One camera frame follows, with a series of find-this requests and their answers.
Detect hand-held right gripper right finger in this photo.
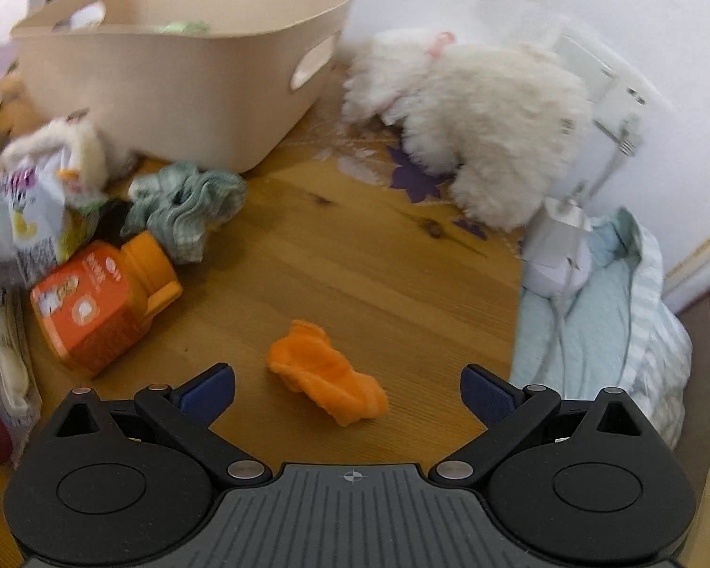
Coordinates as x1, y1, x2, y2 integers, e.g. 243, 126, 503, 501
429, 363, 667, 489

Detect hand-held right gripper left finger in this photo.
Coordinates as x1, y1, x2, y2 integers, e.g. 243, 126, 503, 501
38, 363, 273, 489

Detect orange fuzzy sock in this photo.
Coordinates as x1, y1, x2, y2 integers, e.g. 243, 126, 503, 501
265, 319, 390, 427

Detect orange plastic bottle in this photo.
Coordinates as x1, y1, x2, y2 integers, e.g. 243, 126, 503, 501
29, 232, 184, 376

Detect green striped snack packet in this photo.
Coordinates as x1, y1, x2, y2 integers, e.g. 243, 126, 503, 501
0, 154, 104, 288

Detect small white plush toy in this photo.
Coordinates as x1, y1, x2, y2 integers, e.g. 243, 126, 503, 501
3, 111, 112, 193

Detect beige plastic basket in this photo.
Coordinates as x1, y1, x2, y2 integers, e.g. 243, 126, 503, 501
10, 0, 356, 174

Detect wooden desktop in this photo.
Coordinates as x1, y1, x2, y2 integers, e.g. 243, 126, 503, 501
0, 71, 524, 545

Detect light blue blanket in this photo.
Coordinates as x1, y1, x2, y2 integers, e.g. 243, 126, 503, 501
507, 207, 694, 449

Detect white charger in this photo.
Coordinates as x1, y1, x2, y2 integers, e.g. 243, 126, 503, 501
519, 194, 596, 298

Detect green checked scrunchie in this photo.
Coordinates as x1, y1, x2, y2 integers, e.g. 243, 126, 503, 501
120, 161, 248, 265

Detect white plastic bag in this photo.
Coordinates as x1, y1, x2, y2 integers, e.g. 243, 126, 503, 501
0, 284, 44, 433

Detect large white plush toy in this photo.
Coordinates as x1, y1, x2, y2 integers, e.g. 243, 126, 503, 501
340, 29, 595, 231

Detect white plug with cable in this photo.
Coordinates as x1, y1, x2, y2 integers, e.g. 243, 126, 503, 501
571, 112, 646, 205

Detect white wall socket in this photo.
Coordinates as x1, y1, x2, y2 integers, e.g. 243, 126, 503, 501
596, 70, 650, 134

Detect white wall switch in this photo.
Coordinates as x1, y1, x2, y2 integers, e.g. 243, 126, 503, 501
551, 34, 617, 103

